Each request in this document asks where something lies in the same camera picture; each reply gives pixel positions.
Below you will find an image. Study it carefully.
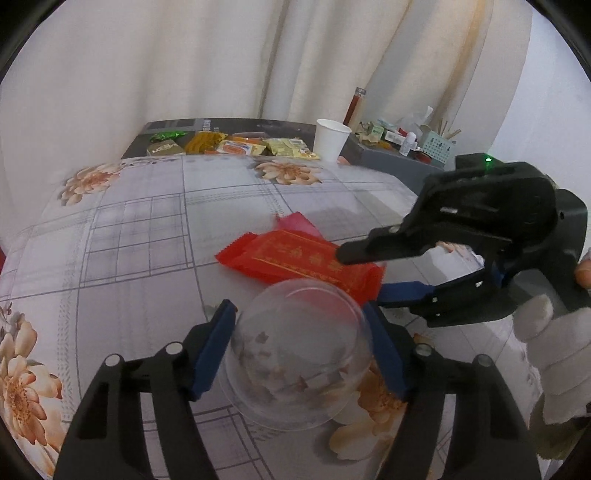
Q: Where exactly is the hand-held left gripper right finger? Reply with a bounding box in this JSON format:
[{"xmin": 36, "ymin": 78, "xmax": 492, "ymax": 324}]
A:
[{"xmin": 365, "ymin": 302, "xmax": 542, "ymax": 480}]

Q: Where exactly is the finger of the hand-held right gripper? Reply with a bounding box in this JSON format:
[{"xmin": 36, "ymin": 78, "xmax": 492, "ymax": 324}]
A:
[
  {"xmin": 378, "ymin": 270, "xmax": 514, "ymax": 329},
  {"xmin": 336, "ymin": 216, "xmax": 445, "ymax": 266}
]

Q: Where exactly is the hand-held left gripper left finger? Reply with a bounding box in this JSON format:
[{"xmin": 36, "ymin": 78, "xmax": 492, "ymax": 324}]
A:
[{"xmin": 54, "ymin": 299, "xmax": 237, "ymax": 480}]

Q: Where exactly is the clear plastic bowl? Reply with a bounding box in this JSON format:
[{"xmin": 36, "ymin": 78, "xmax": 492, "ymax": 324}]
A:
[{"xmin": 221, "ymin": 278, "xmax": 374, "ymax": 431}]

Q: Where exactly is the person's right hand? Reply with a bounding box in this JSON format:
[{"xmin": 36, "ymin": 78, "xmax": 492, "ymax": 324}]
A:
[{"xmin": 515, "ymin": 257, "xmax": 591, "ymax": 425}]

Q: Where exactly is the grey cabinet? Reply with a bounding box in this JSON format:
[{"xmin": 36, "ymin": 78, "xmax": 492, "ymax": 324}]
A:
[{"xmin": 341, "ymin": 133, "xmax": 465, "ymax": 201}]

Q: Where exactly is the pink packet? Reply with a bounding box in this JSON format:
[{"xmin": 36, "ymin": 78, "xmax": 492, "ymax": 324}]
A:
[{"xmin": 276, "ymin": 212, "xmax": 321, "ymax": 237}]

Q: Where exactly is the green pen holder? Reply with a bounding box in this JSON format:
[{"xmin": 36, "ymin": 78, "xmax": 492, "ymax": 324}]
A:
[{"xmin": 421, "ymin": 130, "xmax": 458, "ymax": 164}]

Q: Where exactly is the red packet gold print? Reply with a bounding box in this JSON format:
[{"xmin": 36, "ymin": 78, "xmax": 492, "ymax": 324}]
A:
[{"xmin": 215, "ymin": 229, "xmax": 387, "ymax": 305}]

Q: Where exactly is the floral checked tablecloth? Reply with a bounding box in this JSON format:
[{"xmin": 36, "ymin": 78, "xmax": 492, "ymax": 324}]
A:
[{"xmin": 0, "ymin": 154, "xmax": 546, "ymax": 480}]

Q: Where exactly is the white paper cup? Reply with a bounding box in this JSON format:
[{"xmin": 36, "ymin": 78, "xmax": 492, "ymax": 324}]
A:
[{"xmin": 316, "ymin": 119, "xmax": 353, "ymax": 162}]

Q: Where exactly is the pale yellow packet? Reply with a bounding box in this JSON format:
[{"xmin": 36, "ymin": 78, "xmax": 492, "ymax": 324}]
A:
[{"xmin": 262, "ymin": 137, "xmax": 322, "ymax": 161}]

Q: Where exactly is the orange and white packet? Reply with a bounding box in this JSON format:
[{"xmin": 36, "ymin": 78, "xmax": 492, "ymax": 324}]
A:
[{"xmin": 216, "ymin": 137, "xmax": 269, "ymax": 158}]

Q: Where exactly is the orange yellow packet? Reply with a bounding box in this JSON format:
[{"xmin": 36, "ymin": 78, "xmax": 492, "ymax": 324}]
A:
[{"xmin": 186, "ymin": 131, "xmax": 230, "ymax": 154}]

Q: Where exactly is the olive packet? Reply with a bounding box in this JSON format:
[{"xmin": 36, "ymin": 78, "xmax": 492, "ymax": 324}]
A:
[{"xmin": 146, "ymin": 141, "xmax": 186, "ymax": 156}]

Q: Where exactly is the row of snack packets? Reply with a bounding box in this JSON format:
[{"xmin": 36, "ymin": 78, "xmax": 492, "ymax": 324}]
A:
[{"xmin": 121, "ymin": 119, "xmax": 324, "ymax": 161}]

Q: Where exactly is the cream curtain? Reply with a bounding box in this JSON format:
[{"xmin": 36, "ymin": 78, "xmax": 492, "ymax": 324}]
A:
[{"xmin": 0, "ymin": 0, "xmax": 534, "ymax": 250}]

